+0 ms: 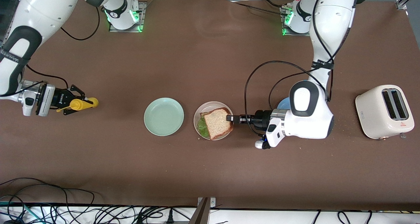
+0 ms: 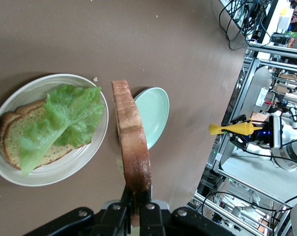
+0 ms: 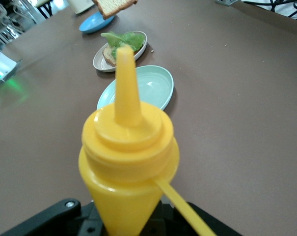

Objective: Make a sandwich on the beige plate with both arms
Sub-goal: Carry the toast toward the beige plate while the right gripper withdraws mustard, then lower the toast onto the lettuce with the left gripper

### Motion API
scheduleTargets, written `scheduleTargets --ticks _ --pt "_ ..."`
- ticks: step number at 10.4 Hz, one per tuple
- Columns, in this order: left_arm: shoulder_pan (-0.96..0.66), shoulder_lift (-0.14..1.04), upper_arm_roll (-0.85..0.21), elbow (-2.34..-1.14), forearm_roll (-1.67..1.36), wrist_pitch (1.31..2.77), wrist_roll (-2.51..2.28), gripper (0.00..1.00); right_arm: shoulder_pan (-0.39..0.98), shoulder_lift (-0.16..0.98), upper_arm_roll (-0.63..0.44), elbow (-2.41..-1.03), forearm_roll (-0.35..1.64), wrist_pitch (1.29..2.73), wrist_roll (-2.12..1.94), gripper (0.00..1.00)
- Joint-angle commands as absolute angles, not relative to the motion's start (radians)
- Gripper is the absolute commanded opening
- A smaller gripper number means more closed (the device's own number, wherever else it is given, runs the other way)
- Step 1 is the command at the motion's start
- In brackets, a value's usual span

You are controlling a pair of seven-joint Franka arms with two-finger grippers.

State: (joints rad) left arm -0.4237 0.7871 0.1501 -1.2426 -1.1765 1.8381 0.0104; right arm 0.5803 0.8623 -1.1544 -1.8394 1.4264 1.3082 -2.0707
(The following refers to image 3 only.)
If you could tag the blue plate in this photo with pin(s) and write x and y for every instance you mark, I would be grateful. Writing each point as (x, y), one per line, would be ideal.
(91, 25)

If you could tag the toasted bread slice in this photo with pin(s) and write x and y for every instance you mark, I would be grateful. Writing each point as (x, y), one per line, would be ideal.
(109, 55)
(114, 7)

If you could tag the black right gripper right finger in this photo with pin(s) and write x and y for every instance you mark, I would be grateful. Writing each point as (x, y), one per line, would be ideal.
(207, 221)

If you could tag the yellow squeeze bottle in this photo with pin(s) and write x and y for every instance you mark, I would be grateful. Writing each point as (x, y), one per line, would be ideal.
(128, 172)

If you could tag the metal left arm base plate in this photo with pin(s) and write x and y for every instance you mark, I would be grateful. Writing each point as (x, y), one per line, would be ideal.
(3, 64)

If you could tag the mint green plate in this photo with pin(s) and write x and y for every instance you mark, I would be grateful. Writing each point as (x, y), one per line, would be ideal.
(158, 86)

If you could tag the beige plate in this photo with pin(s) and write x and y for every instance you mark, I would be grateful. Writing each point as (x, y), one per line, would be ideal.
(101, 61)

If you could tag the green lettuce leaf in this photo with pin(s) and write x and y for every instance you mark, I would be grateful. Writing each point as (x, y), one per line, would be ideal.
(128, 39)

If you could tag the white two-slot toaster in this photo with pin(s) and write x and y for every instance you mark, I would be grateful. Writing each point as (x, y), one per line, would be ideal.
(79, 6)

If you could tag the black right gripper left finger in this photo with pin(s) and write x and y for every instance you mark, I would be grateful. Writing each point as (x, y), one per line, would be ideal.
(52, 218)

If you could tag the small metal table bracket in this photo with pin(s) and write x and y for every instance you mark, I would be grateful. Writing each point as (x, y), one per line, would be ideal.
(225, 2)

